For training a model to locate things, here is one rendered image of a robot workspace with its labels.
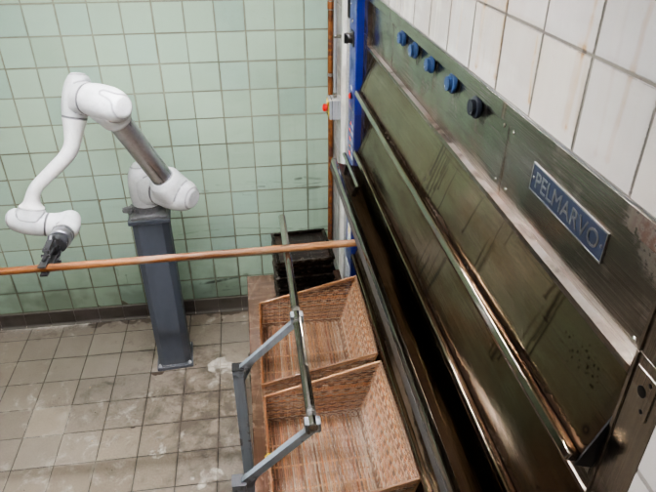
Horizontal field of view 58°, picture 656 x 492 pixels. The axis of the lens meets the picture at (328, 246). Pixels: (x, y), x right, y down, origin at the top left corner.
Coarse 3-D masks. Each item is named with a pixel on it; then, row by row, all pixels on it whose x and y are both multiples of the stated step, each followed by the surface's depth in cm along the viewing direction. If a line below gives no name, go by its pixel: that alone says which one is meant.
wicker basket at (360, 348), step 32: (320, 288) 282; (352, 288) 281; (288, 320) 290; (320, 320) 292; (352, 320) 273; (288, 352) 274; (320, 352) 274; (352, 352) 265; (288, 384) 239; (320, 384) 240
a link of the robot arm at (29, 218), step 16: (64, 128) 244; (80, 128) 245; (64, 144) 246; (80, 144) 249; (64, 160) 247; (48, 176) 248; (32, 192) 248; (16, 208) 251; (32, 208) 249; (16, 224) 248; (32, 224) 249
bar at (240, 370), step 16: (288, 240) 247; (288, 256) 236; (288, 272) 226; (288, 288) 220; (272, 336) 210; (304, 336) 196; (256, 352) 211; (304, 352) 188; (240, 368) 213; (304, 368) 181; (240, 384) 216; (304, 384) 176; (240, 400) 220; (304, 400) 172; (240, 416) 224; (240, 432) 229; (304, 432) 166; (288, 448) 168; (272, 464) 170; (240, 480) 173
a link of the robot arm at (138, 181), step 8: (136, 168) 286; (128, 176) 289; (136, 176) 286; (144, 176) 286; (128, 184) 292; (136, 184) 288; (144, 184) 286; (136, 192) 290; (144, 192) 287; (136, 200) 293; (144, 200) 290; (144, 208) 295
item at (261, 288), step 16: (336, 272) 331; (256, 288) 318; (272, 288) 318; (256, 304) 307; (256, 320) 295; (256, 336) 285; (288, 336) 285; (256, 368) 266; (272, 368) 266; (256, 384) 258; (256, 400) 250; (256, 416) 242; (288, 416) 242; (256, 432) 235; (256, 448) 229; (256, 464) 223; (368, 464) 223; (256, 480) 216; (304, 480) 216; (320, 480) 216
